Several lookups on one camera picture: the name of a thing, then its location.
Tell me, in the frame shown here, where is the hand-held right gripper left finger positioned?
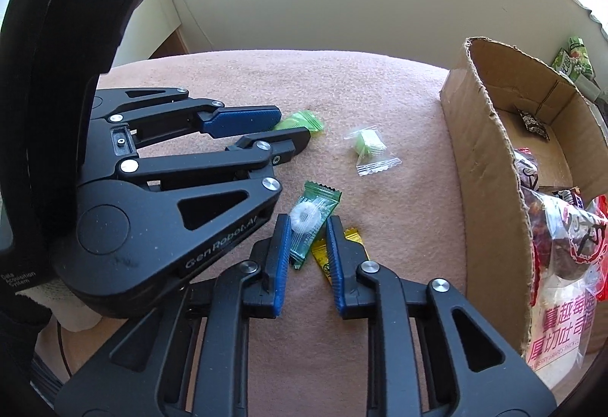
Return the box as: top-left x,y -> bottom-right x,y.
54,214 -> 291,417

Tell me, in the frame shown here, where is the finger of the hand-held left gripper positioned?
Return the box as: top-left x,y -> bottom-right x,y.
90,87 -> 282,137
118,126 -> 312,253

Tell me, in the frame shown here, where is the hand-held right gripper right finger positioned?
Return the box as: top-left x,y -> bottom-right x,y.
325,216 -> 556,417

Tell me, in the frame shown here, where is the yellow candy packet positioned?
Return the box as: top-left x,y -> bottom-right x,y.
311,227 -> 371,287

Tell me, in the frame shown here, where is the bright green candy packet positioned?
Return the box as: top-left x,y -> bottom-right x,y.
273,110 -> 327,134

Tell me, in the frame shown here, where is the green mint candy wrapper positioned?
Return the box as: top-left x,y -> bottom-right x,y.
289,181 -> 342,270

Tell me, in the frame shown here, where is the cardboard box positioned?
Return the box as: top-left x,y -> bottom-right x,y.
439,36 -> 608,361

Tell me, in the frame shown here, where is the clear red-edged dark snack bag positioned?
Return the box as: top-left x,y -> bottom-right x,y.
513,148 -> 608,304

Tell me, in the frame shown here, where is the brown chocolate bar white panel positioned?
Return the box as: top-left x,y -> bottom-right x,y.
553,186 -> 585,209

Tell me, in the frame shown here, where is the clear-wrapped pale green candy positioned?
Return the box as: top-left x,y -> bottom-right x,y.
344,125 -> 401,175

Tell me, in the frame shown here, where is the white bread bag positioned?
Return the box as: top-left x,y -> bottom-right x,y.
526,275 -> 604,392

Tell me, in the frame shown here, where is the dark patterned small packet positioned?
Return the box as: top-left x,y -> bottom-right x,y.
515,106 -> 552,141

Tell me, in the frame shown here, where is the green tissue pack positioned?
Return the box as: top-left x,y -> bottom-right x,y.
551,36 -> 594,81

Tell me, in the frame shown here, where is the black cable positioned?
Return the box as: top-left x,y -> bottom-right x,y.
56,317 -> 74,380

